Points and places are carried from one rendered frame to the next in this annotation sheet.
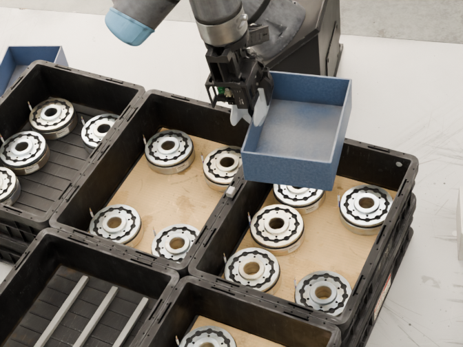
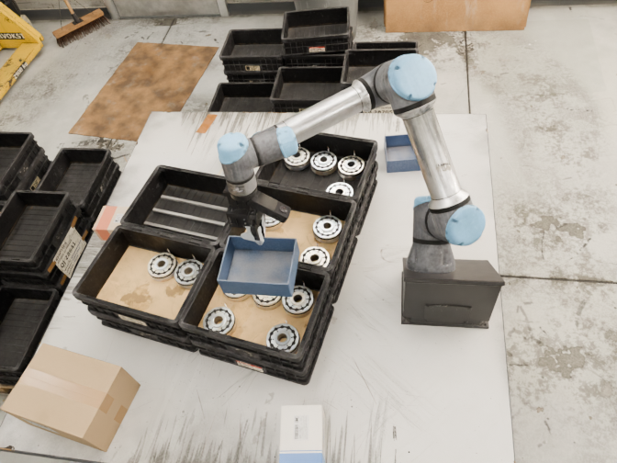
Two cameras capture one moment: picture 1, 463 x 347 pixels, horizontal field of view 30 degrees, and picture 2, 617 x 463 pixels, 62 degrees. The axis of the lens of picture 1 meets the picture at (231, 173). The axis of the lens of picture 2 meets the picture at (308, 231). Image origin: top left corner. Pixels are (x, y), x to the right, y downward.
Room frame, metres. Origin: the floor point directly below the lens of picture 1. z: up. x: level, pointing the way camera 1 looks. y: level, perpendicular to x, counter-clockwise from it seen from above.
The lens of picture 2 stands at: (1.10, -0.95, 2.29)
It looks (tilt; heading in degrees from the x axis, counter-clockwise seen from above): 53 degrees down; 84
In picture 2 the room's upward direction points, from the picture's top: 11 degrees counter-clockwise
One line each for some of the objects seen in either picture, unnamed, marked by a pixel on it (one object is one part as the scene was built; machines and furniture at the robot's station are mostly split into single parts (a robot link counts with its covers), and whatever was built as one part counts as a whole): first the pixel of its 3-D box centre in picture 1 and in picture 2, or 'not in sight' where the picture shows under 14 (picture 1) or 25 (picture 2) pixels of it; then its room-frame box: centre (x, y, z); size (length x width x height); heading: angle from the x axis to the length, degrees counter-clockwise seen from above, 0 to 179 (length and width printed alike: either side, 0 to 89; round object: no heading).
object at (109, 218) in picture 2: not in sight; (119, 223); (0.50, 0.51, 0.74); 0.16 x 0.12 x 0.07; 157
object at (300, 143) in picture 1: (298, 128); (259, 265); (1.03, -0.13, 1.10); 0.20 x 0.15 x 0.07; 158
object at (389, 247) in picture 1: (309, 233); (258, 308); (0.98, -0.12, 0.87); 0.40 x 0.30 x 0.11; 146
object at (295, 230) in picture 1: (276, 225); (267, 291); (1.02, -0.07, 0.86); 0.10 x 0.10 x 0.01
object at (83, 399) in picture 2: not in sight; (73, 396); (0.35, -0.19, 0.78); 0.30 x 0.22 x 0.16; 147
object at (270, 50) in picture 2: not in sight; (260, 65); (1.29, 1.94, 0.31); 0.40 x 0.30 x 0.34; 157
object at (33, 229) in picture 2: not in sight; (47, 251); (-0.01, 0.81, 0.37); 0.40 x 0.30 x 0.45; 67
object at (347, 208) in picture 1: (366, 204); (282, 338); (1.03, -0.24, 0.86); 0.10 x 0.10 x 0.01
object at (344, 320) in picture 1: (307, 216); (255, 300); (0.98, -0.12, 0.92); 0.40 x 0.30 x 0.02; 146
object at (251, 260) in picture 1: (251, 268); not in sight; (0.93, -0.01, 0.86); 0.05 x 0.05 x 0.01
